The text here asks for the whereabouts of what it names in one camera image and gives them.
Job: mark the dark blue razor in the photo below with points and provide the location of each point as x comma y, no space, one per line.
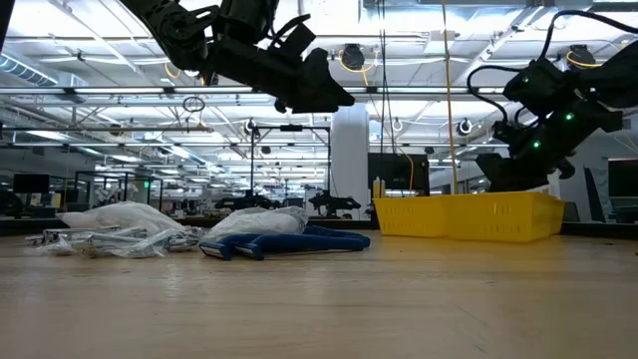
324,231
309,244
219,249

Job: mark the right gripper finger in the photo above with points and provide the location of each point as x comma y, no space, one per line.
508,174

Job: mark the black desk monitor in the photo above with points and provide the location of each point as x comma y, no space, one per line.
623,177
31,183

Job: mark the yellow plastic basket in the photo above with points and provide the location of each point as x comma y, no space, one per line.
409,217
559,217
498,219

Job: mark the black workstation frame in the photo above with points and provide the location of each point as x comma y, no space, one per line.
124,173

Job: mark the yellow bottle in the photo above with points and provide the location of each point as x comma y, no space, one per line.
382,188
376,187

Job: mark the dark leaning panel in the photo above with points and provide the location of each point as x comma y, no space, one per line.
594,194

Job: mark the clear bag of white cotton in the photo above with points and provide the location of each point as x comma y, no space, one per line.
134,214
259,224
80,219

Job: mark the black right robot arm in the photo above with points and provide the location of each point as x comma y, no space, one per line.
613,75

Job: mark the long ceiling light strip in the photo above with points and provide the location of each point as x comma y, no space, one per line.
124,90

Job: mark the clear plastic packet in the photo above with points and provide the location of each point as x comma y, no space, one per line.
144,245
104,247
184,239
60,248

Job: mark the grey chair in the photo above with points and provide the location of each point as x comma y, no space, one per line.
571,212

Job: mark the black wall monitor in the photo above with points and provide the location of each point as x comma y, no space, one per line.
399,172

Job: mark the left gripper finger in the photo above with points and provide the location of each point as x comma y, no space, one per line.
319,90

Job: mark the white pillar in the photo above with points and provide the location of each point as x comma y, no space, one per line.
350,159

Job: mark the silver ventilation duct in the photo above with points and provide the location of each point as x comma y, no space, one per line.
30,72

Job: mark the black background station frame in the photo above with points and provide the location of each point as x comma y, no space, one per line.
291,128

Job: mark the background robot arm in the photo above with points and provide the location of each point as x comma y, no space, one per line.
334,202
246,202

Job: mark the silver nail clipper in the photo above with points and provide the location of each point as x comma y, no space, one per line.
40,239
75,232

